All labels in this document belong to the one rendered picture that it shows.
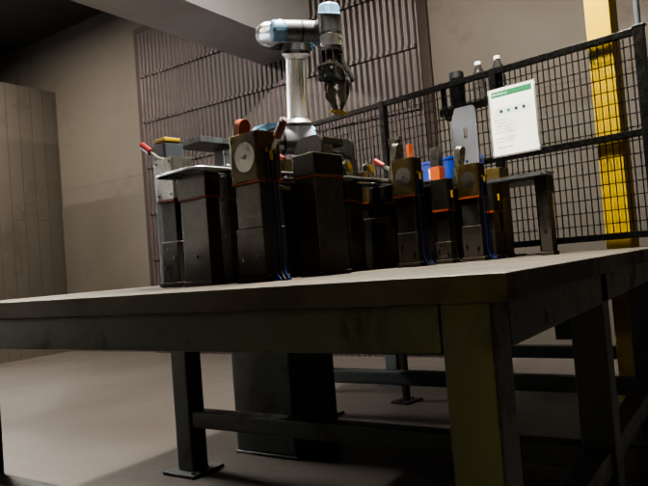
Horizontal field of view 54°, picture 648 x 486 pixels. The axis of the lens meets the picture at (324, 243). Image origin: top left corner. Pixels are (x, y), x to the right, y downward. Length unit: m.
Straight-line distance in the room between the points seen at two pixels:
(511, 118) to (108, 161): 4.96
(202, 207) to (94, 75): 5.83
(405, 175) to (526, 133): 1.01
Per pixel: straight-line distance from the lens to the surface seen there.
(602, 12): 2.96
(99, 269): 7.19
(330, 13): 2.28
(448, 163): 2.88
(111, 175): 7.06
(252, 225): 1.55
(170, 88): 6.43
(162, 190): 1.85
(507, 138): 2.98
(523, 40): 4.67
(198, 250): 1.67
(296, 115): 2.70
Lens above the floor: 0.73
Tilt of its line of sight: 2 degrees up
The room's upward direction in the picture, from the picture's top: 5 degrees counter-clockwise
